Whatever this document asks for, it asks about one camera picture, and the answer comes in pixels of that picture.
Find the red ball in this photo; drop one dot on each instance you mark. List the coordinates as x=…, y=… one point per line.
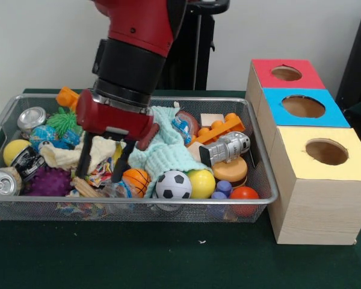
x=244, y=192

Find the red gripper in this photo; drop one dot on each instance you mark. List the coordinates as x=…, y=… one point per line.
x=114, y=120

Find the silver toy robot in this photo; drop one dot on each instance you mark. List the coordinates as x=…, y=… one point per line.
x=225, y=147

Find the black object by wall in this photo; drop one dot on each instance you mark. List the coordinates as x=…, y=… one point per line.
x=359, y=60

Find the purple spiky ball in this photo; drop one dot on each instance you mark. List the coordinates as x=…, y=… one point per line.
x=49, y=182

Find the wooden box with three holes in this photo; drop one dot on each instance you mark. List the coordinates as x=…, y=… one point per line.
x=319, y=210

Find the cream cloth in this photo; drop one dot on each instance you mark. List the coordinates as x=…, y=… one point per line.
x=63, y=153

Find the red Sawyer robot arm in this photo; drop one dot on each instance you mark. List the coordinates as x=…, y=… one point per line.
x=132, y=60

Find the brown toy sausage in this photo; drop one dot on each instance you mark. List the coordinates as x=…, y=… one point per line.
x=149, y=138

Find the dark green table cloth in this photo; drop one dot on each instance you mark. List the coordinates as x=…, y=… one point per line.
x=138, y=256

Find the mint green cloth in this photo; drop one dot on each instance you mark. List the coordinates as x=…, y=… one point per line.
x=168, y=153

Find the colourful patterned cloth scrunchie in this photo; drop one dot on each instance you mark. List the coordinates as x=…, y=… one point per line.
x=100, y=173

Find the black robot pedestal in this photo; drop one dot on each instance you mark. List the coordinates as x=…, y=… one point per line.
x=201, y=54

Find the silver mesh bin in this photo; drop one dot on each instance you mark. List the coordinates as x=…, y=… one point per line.
x=78, y=210

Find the long orange toy brick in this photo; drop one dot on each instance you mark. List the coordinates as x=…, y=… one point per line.
x=66, y=96

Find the black and white soccer ball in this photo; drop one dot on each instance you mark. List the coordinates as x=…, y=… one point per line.
x=173, y=185

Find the small orange basketball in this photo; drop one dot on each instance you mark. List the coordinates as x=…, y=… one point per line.
x=136, y=179

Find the yellow ball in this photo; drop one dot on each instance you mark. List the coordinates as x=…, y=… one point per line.
x=202, y=184

